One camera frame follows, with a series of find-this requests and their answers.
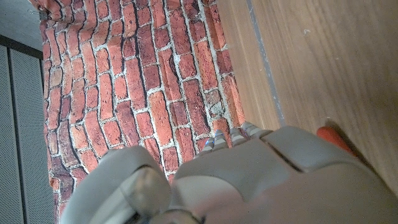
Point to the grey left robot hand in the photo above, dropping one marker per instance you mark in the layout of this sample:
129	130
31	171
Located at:
264	186

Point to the brick print backdrop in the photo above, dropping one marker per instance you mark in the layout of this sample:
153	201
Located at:
124	77

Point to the dark perforated panel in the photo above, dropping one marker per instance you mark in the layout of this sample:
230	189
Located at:
18	140

